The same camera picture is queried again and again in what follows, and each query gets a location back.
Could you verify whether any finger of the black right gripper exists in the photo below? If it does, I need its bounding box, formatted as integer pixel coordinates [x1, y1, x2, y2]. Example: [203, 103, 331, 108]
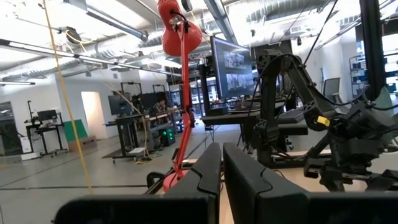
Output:
[319, 166, 346, 192]
[366, 169, 398, 191]

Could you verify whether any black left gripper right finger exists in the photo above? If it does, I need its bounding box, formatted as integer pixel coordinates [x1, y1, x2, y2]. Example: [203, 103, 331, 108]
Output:
[223, 142, 398, 224]

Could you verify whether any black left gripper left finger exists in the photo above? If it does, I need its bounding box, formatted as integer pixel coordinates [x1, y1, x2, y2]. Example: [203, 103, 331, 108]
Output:
[54, 142, 222, 224]

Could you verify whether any grey office chair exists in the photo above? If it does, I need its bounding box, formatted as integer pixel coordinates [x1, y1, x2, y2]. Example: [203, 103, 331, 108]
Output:
[322, 77, 343, 105]

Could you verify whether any computer tower with green lights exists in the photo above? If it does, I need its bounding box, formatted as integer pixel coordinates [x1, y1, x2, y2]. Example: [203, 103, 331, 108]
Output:
[159, 126, 177, 147]

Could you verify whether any metal storage shelf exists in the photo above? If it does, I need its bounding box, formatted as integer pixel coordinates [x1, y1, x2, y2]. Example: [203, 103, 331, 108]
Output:
[348, 54, 368, 98]

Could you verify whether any black workbench with keyboard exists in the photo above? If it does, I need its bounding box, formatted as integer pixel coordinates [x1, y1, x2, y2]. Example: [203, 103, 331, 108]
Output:
[200, 98, 308, 150]

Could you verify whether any person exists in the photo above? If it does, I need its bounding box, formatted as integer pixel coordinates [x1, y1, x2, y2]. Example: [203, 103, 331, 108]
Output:
[152, 98, 170, 116]

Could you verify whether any black desk with dark monitor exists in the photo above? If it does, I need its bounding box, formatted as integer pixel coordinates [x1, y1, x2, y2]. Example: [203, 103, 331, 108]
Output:
[102, 92, 150, 164]

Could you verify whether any large dark monitor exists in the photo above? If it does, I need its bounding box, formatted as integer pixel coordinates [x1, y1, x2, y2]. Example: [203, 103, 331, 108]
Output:
[210, 35, 256, 100]

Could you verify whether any cardboard box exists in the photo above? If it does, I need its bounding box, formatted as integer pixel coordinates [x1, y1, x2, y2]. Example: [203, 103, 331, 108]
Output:
[68, 135, 98, 153]

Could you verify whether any green board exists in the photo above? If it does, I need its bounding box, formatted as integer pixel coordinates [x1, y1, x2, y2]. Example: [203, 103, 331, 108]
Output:
[63, 119, 88, 144]

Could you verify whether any red desk lamp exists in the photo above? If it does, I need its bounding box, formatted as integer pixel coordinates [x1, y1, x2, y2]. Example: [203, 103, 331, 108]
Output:
[157, 0, 203, 193]

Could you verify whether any white box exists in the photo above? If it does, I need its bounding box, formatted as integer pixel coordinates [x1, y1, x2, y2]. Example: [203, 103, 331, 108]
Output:
[19, 136, 42, 161]

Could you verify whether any yellow cable tag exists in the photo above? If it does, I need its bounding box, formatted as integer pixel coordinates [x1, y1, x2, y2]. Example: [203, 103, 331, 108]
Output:
[317, 115, 331, 128]

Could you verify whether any black frame corner handle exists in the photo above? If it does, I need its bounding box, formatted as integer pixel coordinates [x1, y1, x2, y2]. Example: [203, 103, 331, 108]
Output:
[146, 171, 165, 190]

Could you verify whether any black aluminium rig frame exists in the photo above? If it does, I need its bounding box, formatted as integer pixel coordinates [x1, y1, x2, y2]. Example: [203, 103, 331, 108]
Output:
[144, 0, 398, 195]

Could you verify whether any yellow hanging cable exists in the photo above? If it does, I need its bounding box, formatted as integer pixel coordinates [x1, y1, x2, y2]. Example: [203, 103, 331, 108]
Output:
[41, 0, 94, 194]

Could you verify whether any ceiling cable reel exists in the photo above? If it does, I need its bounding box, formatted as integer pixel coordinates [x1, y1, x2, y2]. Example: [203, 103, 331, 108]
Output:
[58, 26, 83, 45]

